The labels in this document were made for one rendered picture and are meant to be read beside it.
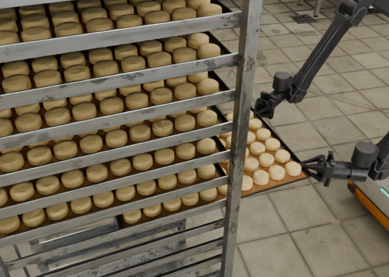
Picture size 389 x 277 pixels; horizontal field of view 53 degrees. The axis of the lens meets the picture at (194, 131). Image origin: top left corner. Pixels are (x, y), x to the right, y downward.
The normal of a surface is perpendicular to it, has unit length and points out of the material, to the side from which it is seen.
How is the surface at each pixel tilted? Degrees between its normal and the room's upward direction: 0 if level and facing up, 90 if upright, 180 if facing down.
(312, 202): 0
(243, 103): 90
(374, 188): 91
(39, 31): 0
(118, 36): 90
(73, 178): 0
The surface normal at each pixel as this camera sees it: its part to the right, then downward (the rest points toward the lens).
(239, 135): 0.36, 0.57
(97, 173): 0.00, -0.79
